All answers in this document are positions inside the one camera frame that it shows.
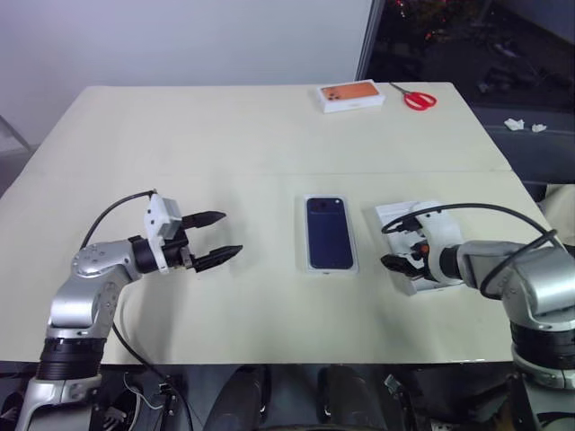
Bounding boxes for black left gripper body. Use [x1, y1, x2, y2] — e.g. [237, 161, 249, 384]
[162, 229, 198, 271]

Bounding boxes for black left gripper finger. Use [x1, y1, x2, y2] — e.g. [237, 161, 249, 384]
[181, 209, 228, 232]
[193, 244, 244, 275]

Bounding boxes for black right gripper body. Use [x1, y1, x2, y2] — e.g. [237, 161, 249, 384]
[405, 239, 434, 282]

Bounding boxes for dark blue smartphone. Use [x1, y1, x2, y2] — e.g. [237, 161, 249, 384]
[305, 196, 355, 271]

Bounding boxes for white phone box base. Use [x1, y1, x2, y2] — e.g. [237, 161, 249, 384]
[297, 193, 359, 276]

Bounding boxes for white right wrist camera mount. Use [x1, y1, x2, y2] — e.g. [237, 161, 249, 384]
[414, 209, 464, 285]

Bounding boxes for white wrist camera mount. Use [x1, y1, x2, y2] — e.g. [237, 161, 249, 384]
[414, 209, 464, 285]
[143, 192, 184, 275]

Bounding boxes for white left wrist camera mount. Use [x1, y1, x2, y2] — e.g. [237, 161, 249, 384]
[143, 192, 184, 275]

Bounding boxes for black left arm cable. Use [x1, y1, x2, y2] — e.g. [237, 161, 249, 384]
[82, 189, 195, 431]

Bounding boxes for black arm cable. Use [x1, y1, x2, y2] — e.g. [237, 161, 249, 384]
[380, 203, 568, 301]
[82, 189, 195, 431]

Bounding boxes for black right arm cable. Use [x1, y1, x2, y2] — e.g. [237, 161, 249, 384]
[380, 203, 568, 301]

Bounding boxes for thin white cable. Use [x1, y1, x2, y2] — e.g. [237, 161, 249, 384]
[124, 371, 159, 410]

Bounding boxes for red handled scissors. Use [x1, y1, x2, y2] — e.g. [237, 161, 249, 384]
[389, 82, 438, 111]

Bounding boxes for grey partition post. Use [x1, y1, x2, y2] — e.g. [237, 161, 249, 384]
[354, 0, 386, 84]

